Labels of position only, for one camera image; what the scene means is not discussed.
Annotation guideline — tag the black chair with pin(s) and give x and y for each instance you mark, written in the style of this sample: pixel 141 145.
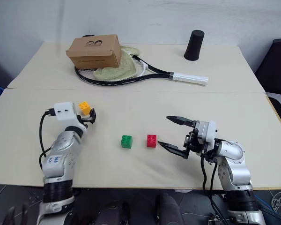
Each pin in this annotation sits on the black chair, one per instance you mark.
pixel 275 68

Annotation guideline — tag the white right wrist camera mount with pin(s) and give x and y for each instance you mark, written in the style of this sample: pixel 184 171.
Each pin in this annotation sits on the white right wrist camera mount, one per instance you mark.
pixel 209 132

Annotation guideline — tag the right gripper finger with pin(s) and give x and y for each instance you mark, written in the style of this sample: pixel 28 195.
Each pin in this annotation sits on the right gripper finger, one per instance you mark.
pixel 175 150
pixel 181 121

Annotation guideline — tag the pale green towel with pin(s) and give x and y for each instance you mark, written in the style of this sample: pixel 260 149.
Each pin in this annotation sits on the pale green towel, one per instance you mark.
pixel 121 69

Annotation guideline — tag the red toy brick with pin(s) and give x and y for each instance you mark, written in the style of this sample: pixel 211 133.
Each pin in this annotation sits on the red toy brick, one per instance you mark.
pixel 151 141

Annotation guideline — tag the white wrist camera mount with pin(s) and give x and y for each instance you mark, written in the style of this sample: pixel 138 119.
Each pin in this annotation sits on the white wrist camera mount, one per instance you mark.
pixel 209 132
pixel 65 113

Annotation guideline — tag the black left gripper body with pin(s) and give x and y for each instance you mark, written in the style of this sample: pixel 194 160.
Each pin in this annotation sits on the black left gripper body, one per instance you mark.
pixel 86 120

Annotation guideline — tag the green toy brick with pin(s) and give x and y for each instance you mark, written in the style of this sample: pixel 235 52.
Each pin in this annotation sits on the green toy brick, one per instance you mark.
pixel 126 141

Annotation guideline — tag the yellow toy brick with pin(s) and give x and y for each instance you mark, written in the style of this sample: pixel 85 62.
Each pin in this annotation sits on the yellow toy brick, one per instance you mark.
pixel 84 107

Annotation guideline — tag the brown cardboard box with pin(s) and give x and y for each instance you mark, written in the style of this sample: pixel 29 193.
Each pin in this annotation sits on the brown cardboard box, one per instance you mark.
pixel 93 51

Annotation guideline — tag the black round object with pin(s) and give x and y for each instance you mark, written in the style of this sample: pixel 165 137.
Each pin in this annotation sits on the black round object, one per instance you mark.
pixel 87 35

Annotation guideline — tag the black upturned cup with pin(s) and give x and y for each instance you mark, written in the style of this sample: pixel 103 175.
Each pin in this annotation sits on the black upturned cup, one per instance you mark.
pixel 194 44

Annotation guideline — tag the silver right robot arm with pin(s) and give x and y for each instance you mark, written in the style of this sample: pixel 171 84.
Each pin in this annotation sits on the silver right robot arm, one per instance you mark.
pixel 234 168

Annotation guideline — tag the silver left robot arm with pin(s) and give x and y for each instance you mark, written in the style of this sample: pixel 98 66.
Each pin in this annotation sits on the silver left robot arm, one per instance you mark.
pixel 61 150

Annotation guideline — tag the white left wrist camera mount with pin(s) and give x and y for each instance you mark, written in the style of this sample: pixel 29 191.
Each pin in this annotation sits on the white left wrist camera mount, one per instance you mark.
pixel 65 113

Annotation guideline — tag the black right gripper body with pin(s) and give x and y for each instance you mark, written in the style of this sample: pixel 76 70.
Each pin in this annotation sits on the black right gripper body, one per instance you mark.
pixel 195 140

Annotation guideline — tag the black white tennis racket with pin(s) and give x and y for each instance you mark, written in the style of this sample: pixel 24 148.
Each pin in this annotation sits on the black white tennis racket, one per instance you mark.
pixel 154 72

